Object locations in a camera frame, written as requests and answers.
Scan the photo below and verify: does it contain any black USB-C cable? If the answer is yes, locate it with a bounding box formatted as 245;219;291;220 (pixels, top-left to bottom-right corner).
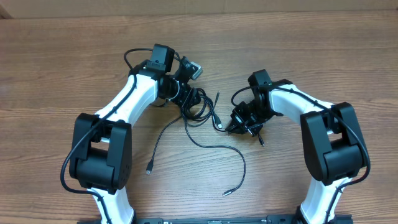
180;90;266;197

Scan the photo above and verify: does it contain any black USB-A cable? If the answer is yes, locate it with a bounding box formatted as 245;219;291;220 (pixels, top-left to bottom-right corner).
145;88;224;176

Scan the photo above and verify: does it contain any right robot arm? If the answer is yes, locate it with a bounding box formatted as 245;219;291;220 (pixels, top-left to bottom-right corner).
226;70;371;223

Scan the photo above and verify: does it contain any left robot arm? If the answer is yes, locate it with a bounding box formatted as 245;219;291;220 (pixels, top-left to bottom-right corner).
60;44;203;223

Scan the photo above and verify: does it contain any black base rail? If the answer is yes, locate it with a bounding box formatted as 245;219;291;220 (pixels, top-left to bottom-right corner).
77;213;354;224

